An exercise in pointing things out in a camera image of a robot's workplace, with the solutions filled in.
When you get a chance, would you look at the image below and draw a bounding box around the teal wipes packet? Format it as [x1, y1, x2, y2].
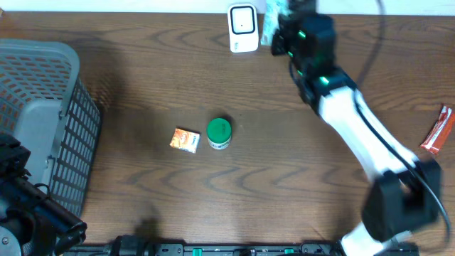
[260, 0, 289, 46]

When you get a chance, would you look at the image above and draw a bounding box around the green lid jar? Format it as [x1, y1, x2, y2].
[206, 118, 232, 150]

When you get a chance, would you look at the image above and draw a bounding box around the orange small box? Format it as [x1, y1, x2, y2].
[170, 128, 200, 154]

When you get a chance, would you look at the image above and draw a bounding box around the red candy bar wrapper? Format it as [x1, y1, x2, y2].
[419, 105, 454, 154]

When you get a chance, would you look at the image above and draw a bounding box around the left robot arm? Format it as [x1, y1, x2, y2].
[1, 134, 160, 255]

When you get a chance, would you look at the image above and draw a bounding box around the white barcode scanner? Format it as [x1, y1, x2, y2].
[227, 4, 259, 53]

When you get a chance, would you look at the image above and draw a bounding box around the grey plastic basket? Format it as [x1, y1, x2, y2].
[1, 39, 102, 215]

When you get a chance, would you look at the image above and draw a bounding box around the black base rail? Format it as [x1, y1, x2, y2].
[63, 242, 343, 256]

